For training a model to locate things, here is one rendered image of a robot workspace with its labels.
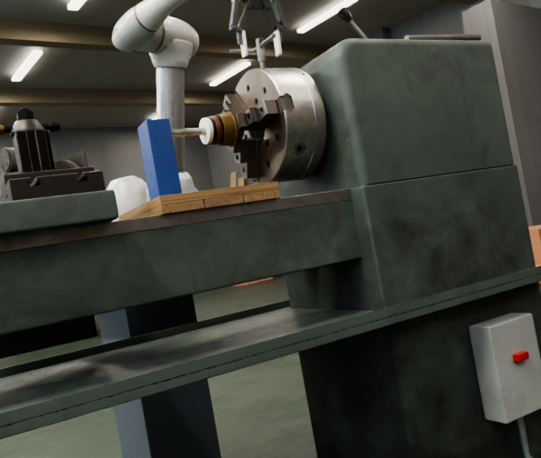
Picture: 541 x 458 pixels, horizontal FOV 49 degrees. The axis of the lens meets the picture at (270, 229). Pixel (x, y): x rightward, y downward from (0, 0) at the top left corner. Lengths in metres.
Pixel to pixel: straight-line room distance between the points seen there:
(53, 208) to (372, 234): 0.77
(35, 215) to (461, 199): 1.12
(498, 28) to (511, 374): 6.74
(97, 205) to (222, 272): 0.33
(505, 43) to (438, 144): 6.53
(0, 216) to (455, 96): 1.25
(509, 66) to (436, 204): 6.54
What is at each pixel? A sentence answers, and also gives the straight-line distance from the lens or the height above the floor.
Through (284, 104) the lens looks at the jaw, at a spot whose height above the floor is 1.10.
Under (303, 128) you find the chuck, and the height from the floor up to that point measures 1.04.
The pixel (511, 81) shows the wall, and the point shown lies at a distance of 8.10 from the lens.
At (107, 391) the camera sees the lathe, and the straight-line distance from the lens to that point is 1.15.
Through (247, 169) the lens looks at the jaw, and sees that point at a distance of 1.63.
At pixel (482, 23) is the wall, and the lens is 8.23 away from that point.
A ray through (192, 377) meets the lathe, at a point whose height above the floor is 0.53.
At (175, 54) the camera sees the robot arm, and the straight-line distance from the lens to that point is 2.19.
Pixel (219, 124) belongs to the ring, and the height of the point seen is 1.09.
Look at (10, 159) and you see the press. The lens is 7.98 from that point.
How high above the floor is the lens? 0.77
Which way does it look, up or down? 1 degrees up
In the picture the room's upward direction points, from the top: 10 degrees counter-clockwise
